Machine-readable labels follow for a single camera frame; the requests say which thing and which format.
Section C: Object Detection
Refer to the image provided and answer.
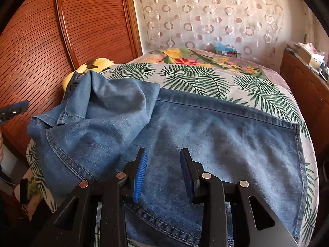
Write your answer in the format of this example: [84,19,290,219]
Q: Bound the floral bed sheet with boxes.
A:
[131,48,279,81]

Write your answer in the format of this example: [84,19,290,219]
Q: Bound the wooden side cabinet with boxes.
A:
[280,50,329,162]

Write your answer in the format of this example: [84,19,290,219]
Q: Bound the clutter on cabinet top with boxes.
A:
[285,41,328,83]

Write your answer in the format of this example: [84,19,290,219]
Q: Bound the palm leaf print quilt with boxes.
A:
[27,63,319,246]

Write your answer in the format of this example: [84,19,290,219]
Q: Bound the white circle pattern curtain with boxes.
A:
[130,0,313,68]

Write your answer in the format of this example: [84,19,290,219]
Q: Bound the blue denim pants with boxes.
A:
[27,71,307,246]

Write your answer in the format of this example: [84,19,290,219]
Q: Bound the wooden slatted wardrobe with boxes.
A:
[1,0,142,162]

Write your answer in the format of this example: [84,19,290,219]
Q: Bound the blue tissue pack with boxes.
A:
[214,41,237,55]

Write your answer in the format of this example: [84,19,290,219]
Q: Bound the yellow Pikachu plush toy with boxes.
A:
[62,58,114,91]

